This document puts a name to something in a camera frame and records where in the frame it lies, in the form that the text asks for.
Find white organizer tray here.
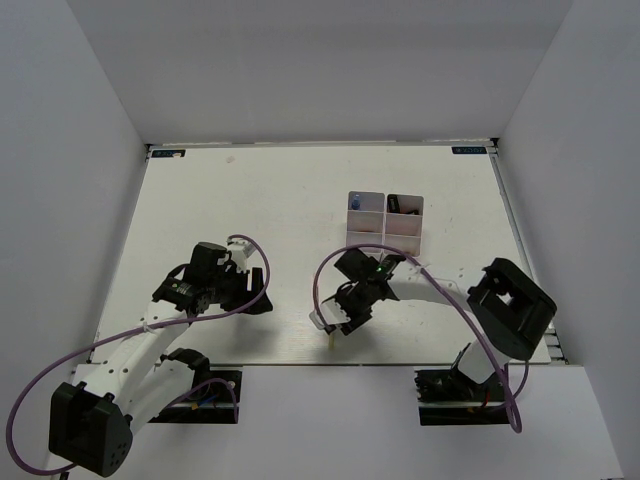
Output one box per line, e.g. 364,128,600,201
383,193,424,257
346,191,385,246

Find left blue table label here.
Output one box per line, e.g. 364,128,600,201
150,149,186,158

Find aluminium table edge rail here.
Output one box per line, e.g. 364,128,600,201
489,137,568,366

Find blue table label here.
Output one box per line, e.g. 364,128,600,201
150,149,186,158
451,145,487,155

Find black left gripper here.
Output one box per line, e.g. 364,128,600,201
208,264,273,314

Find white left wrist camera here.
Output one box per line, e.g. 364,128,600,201
227,236,256,272

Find white left organizer tray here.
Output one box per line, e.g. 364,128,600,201
346,191,385,246

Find white right organizer tray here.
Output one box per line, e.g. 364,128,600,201
383,193,424,257

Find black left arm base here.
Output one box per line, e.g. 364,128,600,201
150,348,243,425

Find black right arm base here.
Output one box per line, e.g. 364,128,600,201
414,355,509,427

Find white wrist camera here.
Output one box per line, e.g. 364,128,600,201
309,297,350,334
227,236,256,272

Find right blue table label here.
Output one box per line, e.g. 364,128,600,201
451,145,487,155

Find black pink highlighter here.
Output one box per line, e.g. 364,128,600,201
387,194,404,214

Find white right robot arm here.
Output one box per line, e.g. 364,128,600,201
316,249,557,399

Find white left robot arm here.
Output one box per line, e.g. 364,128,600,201
48,235,273,477

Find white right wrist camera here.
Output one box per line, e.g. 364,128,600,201
309,297,350,334

